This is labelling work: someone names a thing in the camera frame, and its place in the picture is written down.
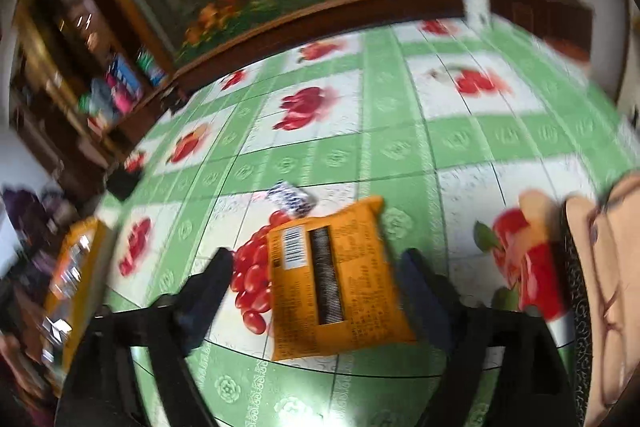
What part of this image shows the purple bag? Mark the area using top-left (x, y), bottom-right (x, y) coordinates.
top-left (2, 187), bottom-right (76, 238)

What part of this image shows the wooden display shelf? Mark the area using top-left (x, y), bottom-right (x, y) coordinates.
top-left (10, 0), bottom-right (173, 168)

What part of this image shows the green fruit print tablecloth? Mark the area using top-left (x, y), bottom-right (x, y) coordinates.
top-left (92, 19), bottom-right (640, 427)

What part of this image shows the orange snack packet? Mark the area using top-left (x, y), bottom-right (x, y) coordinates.
top-left (265, 195), bottom-right (417, 362)

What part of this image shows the yellow cardboard box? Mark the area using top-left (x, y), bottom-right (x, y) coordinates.
top-left (42, 217), bottom-right (113, 373)

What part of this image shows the small black box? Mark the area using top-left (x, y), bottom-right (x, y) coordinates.
top-left (106, 164), bottom-right (141, 202)

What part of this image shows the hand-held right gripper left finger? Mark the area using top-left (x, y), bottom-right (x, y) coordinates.
top-left (54, 247), bottom-right (236, 427)

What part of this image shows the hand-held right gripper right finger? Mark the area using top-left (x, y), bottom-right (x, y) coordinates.
top-left (399, 248), bottom-right (583, 427)

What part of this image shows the beige box black patterned edge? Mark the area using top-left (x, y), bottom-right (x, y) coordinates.
top-left (562, 174), bottom-right (640, 427)

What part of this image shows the group of colourful bottles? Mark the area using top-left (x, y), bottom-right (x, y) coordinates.
top-left (77, 49), bottom-right (168, 130)

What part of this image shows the small white blue packet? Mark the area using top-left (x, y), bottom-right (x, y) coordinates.
top-left (267, 180), bottom-right (317, 218)

